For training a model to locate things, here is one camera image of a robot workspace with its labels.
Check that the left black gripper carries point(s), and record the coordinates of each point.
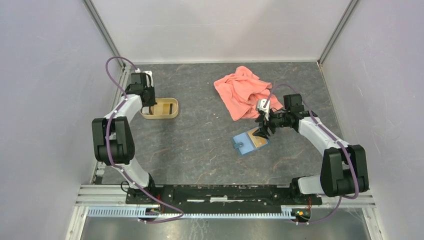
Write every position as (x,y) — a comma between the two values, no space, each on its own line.
(152,102)

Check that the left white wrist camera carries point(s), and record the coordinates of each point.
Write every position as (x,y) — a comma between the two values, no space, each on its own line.
(145,78)

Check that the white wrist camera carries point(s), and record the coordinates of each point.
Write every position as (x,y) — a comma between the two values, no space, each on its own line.
(145,78)
(263,108)

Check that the pink crumpled cloth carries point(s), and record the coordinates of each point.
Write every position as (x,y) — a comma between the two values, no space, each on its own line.
(240,91)

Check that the blue card holder wallet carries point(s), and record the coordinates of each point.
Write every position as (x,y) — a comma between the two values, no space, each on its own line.
(243,145)

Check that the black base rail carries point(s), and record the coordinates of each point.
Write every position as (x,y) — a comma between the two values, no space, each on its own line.
(226,198)

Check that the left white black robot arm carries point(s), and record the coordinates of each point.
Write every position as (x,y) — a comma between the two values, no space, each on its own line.
(113,141)

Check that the beige oval tray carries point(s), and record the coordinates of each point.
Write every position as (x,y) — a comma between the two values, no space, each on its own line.
(155,112)

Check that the white slotted cable duct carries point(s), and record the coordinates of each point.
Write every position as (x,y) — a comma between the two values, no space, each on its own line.
(148,213)

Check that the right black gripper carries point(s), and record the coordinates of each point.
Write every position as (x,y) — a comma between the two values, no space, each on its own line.
(263,126)

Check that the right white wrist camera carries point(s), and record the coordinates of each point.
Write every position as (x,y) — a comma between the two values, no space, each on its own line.
(263,108)

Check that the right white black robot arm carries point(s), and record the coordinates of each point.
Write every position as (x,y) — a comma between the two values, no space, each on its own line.
(344,166)

